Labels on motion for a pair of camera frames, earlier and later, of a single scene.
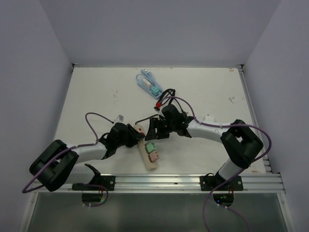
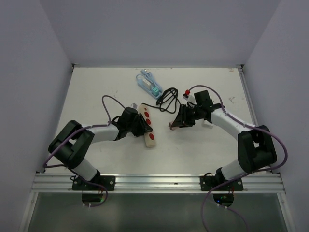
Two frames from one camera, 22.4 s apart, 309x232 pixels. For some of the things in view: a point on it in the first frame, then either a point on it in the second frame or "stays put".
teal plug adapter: x=155 y=91 stays put
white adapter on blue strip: x=146 y=83 stays put
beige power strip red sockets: x=142 y=143 → x=149 y=136
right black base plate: x=210 y=182 stays put
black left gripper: x=134 y=136 → x=143 y=128
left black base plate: x=108 y=181 stays put
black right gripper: x=154 y=123 → x=182 y=120
